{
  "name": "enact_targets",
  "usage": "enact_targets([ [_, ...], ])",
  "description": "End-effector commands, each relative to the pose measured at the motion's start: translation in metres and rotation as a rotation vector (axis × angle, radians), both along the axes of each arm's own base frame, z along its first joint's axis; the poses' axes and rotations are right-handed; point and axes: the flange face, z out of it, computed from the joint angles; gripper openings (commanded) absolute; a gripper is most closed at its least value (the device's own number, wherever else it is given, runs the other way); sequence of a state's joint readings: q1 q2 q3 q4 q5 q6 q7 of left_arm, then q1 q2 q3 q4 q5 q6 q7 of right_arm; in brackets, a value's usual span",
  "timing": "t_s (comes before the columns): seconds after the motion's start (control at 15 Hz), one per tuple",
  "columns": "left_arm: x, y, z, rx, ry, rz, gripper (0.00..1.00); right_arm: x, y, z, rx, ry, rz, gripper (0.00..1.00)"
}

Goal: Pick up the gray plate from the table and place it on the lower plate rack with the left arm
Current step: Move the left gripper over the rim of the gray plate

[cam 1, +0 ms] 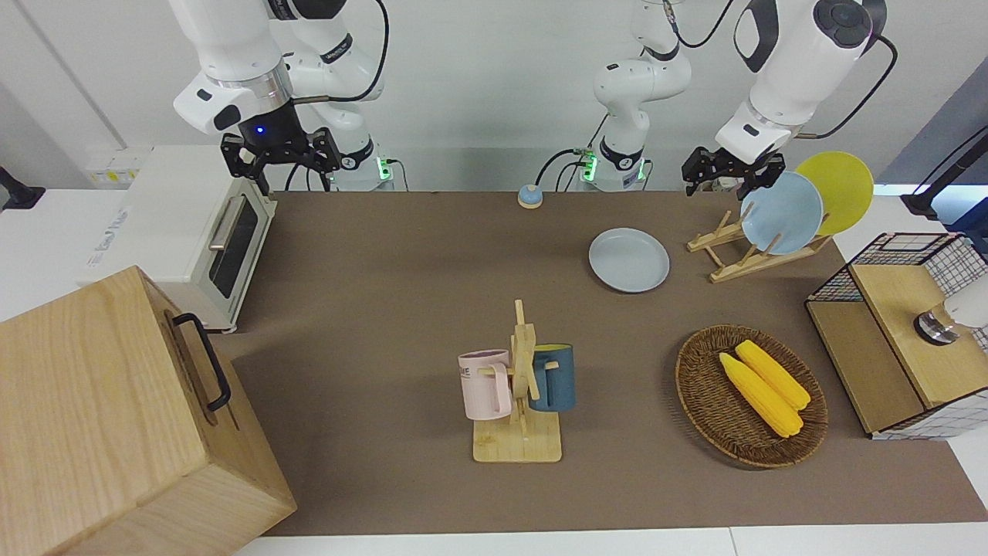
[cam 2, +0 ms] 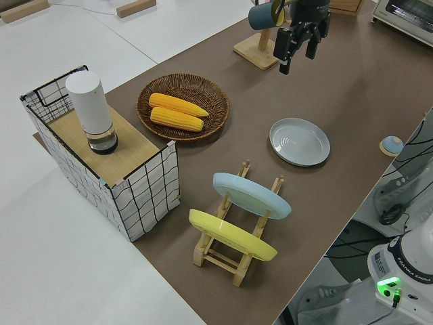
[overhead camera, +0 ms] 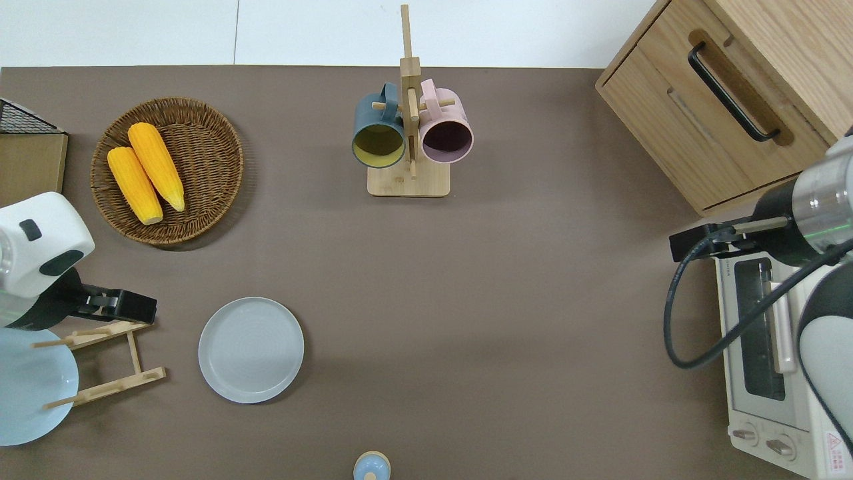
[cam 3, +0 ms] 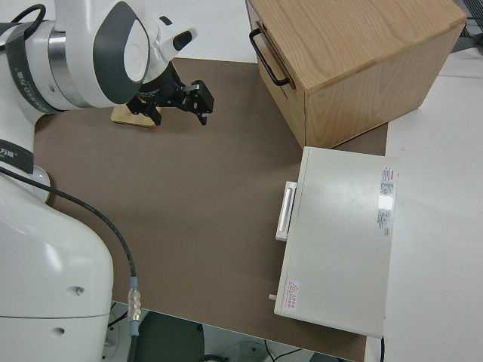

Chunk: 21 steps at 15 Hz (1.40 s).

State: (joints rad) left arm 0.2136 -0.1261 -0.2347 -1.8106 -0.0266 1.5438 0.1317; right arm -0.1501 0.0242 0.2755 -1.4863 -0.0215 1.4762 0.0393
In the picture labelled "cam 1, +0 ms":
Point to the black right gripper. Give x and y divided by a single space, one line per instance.
282 147

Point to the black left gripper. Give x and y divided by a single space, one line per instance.
733 166

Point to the gray plate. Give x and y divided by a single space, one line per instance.
629 260

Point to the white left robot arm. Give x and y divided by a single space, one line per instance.
803 69

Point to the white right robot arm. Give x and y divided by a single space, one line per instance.
231 46

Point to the light blue plate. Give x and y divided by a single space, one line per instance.
787 216

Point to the wooden plate rack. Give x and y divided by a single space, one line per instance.
741 262

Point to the yellow plate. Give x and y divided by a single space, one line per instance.
845 185

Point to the white toaster oven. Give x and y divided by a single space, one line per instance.
170 224

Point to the brown table mat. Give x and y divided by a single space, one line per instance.
386 309

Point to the small blue bell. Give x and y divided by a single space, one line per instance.
530 197

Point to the yellow corn cob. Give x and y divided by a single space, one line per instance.
776 374
760 398

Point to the brown wicker basket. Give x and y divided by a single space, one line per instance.
710 401

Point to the dark blue mug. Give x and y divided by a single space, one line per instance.
559 378

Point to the white object with silver base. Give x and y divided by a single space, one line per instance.
965 309

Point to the pink mug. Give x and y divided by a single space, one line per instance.
482 386

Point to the wooden drawer cabinet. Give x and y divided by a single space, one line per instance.
100 425

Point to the wooden mug tree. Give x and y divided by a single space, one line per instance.
525 444

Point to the white wall socket strip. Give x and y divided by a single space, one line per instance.
116 166

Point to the black clamp mount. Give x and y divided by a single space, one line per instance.
19 193

